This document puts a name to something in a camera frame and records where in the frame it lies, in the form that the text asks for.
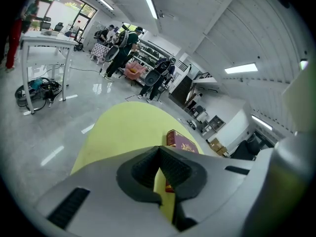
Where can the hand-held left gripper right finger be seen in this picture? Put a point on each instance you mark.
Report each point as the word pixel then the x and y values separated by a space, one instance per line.
pixel 222 186

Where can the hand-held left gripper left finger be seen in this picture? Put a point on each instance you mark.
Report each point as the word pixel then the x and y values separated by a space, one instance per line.
pixel 103 201

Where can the red hardcover book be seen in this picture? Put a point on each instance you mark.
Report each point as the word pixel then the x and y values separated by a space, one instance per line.
pixel 182 142

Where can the cardboard box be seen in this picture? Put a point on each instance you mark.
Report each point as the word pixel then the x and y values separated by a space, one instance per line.
pixel 217 146

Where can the grey cabinet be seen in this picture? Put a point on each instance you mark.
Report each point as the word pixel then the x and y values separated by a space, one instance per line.
pixel 217 123

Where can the dark glass door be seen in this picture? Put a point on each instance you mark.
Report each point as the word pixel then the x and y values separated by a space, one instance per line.
pixel 265 139

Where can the ceiling strip light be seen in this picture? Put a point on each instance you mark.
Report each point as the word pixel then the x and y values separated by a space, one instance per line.
pixel 304 64
pixel 103 2
pixel 261 122
pixel 149 4
pixel 240 68

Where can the round yellow-green table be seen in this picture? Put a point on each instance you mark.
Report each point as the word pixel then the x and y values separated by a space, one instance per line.
pixel 123 127

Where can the dark staircase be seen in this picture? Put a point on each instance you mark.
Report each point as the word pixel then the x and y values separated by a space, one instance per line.
pixel 184 88

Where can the pink armchair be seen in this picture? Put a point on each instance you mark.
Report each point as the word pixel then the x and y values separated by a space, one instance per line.
pixel 133 69

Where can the metal rack of black seats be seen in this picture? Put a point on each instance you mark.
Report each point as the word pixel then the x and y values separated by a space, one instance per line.
pixel 153 53

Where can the checkered cloth table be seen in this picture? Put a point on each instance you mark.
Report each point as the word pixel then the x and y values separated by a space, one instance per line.
pixel 100 51

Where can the black swivel chair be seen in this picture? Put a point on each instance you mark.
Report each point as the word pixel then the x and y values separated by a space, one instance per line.
pixel 79 39

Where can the white desk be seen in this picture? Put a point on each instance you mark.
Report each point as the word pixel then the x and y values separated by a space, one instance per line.
pixel 49 41

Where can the black mesh chair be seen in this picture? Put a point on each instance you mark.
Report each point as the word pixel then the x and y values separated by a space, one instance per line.
pixel 58 27
pixel 45 23

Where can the large window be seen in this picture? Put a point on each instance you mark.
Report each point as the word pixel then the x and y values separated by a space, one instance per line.
pixel 64 11

